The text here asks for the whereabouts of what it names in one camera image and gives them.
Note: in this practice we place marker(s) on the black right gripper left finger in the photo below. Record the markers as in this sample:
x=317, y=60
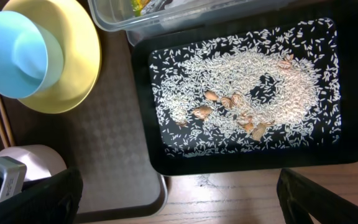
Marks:
x=53, y=200

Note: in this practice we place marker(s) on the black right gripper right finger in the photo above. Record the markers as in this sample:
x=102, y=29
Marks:
x=301, y=200

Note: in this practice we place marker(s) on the light blue bowl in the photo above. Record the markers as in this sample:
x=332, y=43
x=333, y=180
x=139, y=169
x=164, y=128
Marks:
x=31, y=59

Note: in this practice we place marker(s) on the green snack wrapper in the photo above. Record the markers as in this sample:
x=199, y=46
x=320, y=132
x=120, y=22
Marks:
x=138, y=5

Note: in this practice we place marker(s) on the black waste tray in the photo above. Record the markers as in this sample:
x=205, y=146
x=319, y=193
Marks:
x=345, y=16

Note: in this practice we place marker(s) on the clear plastic waste bin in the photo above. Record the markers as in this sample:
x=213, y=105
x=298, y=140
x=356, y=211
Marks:
x=161, y=17

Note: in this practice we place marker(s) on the pink cup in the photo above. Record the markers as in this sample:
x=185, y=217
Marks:
x=41, y=161

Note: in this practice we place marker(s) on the dark brown serving tray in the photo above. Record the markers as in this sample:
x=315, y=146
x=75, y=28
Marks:
x=104, y=138

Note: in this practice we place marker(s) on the right wooden chopstick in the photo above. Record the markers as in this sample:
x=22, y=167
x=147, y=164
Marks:
x=6, y=123

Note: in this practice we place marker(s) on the pile of rice grains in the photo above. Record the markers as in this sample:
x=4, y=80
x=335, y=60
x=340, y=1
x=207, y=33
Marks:
x=274, y=88

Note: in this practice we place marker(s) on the yellow plate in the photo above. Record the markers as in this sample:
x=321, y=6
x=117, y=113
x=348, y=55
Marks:
x=72, y=26

